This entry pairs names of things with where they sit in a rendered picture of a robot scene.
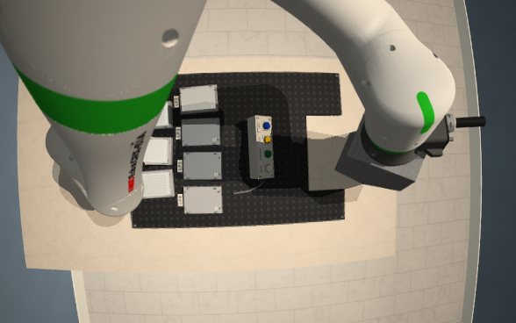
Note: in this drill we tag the grey angled control panel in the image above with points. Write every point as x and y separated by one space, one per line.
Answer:
260 149

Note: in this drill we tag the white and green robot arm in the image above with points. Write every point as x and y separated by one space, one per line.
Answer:
101 72

